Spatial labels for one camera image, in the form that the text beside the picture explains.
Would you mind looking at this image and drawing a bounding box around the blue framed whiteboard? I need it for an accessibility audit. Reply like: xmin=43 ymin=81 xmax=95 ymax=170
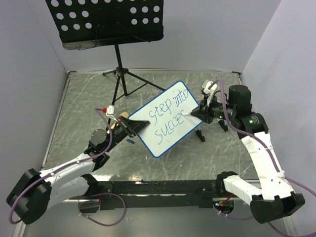
xmin=128 ymin=80 xmax=202 ymax=158

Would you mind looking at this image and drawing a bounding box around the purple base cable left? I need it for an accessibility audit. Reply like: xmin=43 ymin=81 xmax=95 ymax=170
xmin=78 ymin=193 xmax=127 ymax=227

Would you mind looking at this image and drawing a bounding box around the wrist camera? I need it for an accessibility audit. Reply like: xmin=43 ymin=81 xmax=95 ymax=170
xmin=102 ymin=105 xmax=115 ymax=117
xmin=201 ymin=80 xmax=217 ymax=106

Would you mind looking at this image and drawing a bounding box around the black music stand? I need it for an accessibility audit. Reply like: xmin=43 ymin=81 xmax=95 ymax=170
xmin=45 ymin=0 xmax=164 ymax=104

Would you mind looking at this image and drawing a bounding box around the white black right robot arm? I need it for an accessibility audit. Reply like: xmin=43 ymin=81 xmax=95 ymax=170
xmin=190 ymin=81 xmax=305 ymax=224

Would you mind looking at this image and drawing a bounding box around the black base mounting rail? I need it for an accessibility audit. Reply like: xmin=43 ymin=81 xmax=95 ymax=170
xmin=73 ymin=180 xmax=234 ymax=210

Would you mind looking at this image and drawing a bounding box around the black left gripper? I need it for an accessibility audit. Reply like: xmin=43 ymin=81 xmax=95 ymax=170
xmin=104 ymin=115 xmax=150 ymax=152

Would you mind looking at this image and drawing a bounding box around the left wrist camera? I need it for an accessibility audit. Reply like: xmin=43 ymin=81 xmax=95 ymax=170
xmin=102 ymin=105 xmax=115 ymax=117

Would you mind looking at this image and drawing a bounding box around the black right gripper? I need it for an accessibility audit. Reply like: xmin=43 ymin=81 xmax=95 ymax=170
xmin=191 ymin=93 xmax=236 ymax=124

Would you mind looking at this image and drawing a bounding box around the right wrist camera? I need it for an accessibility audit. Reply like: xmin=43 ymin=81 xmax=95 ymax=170
xmin=201 ymin=80 xmax=217 ymax=106

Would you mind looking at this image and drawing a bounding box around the wooden microphone toy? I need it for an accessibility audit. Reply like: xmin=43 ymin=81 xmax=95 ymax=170
xmin=106 ymin=112 xmax=129 ymax=131

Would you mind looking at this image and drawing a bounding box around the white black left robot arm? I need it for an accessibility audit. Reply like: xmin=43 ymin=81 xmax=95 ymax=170
xmin=6 ymin=116 xmax=150 ymax=225

